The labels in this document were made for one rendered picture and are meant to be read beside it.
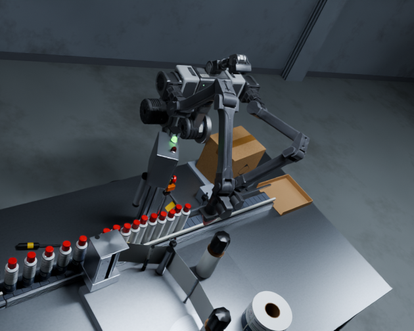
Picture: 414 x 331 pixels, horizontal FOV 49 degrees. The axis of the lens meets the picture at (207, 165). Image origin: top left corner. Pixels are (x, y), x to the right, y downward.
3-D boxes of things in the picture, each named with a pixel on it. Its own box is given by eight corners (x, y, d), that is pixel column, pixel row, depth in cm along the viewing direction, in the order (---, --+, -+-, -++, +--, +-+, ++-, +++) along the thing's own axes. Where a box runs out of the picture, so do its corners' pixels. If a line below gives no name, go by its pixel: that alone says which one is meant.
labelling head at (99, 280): (90, 292, 204) (100, 259, 188) (77, 269, 211) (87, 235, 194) (117, 281, 213) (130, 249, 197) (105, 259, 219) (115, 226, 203)
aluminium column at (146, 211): (138, 226, 247) (173, 133, 205) (135, 220, 249) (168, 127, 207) (146, 224, 250) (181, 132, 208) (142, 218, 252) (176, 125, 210)
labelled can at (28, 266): (23, 289, 196) (27, 261, 183) (19, 279, 198) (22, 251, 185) (35, 284, 199) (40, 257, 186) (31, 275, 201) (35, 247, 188)
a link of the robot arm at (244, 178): (303, 149, 238) (292, 143, 230) (306, 158, 235) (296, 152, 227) (238, 184, 259) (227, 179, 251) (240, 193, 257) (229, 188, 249)
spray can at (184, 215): (177, 235, 245) (188, 211, 232) (170, 228, 247) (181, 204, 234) (183, 231, 249) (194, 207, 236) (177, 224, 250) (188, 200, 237)
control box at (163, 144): (145, 184, 207) (156, 154, 195) (148, 159, 219) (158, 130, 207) (167, 190, 209) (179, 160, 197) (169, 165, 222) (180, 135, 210)
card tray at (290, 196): (280, 216, 291) (283, 212, 289) (255, 187, 304) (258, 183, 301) (310, 204, 310) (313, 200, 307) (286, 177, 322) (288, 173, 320)
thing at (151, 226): (142, 245, 232) (152, 220, 220) (137, 238, 235) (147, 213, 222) (150, 243, 236) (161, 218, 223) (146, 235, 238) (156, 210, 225)
